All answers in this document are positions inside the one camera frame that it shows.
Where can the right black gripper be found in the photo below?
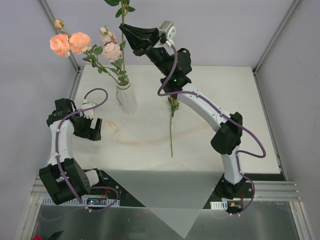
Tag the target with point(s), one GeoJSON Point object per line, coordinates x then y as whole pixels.
{"type": "Point", "coordinates": [152, 44]}

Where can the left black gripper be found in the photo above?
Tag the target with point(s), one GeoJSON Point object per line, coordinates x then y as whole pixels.
{"type": "Point", "coordinates": [88, 127]}

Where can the pale pink rose stem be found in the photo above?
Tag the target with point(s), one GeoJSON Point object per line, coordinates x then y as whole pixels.
{"type": "Point", "coordinates": [114, 53]}

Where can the peach rose stem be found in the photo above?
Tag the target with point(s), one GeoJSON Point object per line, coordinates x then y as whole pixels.
{"type": "Point", "coordinates": [124, 9]}
{"type": "Point", "coordinates": [81, 43]}

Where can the pink flowers with green leaves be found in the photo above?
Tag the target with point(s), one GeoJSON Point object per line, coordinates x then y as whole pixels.
{"type": "Point", "coordinates": [174, 106]}

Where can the white wrapping paper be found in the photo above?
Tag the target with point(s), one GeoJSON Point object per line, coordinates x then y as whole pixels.
{"type": "Point", "coordinates": [191, 153]}

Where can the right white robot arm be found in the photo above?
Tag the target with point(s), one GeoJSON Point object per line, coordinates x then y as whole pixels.
{"type": "Point", "coordinates": [175, 64]}

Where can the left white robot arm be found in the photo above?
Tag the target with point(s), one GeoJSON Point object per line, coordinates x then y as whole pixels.
{"type": "Point", "coordinates": [63, 178]}

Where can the white ribbed ceramic vase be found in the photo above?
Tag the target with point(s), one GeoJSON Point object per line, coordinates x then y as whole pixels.
{"type": "Point", "coordinates": [126, 97]}

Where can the black object at bottom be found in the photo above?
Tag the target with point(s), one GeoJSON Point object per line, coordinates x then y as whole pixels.
{"type": "Point", "coordinates": [56, 235]}

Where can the red object at bottom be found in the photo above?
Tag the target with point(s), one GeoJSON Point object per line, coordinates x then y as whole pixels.
{"type": "Point", "coordinates": [37, 237]}

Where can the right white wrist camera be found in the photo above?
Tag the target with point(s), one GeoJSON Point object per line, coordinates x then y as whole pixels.
{"type": "Point", "coordinates": [167, 31]}

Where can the left aluminium frame post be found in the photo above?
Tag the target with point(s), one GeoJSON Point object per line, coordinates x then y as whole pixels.
{"type": "Point", "coordinates": [59, 43]}

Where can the aluminium frame post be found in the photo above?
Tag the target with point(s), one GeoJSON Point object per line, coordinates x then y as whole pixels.
{"type": "Point", "coordinates": [277, 34]}
{"type": "Point", "coordinates": [59, 43]}

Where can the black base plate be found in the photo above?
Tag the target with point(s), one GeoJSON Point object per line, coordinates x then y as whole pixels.
{"type": "Point", "coordinates": [179, 189]}

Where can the left white cable duct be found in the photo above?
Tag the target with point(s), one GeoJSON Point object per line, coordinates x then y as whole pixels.
{"type": "Point", "coordinates": [92, 202]}

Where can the white cable duct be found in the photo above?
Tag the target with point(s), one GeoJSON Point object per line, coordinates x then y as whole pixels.
{"type": "Point", "coordinates": [219, 205]}
{"type": "Point", "coordinates": [92, 202]}

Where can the right aluminium frame post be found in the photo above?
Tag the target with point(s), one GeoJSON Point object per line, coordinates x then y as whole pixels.
{"type": "Point", "coordinates": [277, 34]}

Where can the right white cable duct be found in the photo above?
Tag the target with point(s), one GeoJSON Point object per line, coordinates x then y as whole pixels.
{"type": "Point", "coordinates": [219, 205]}

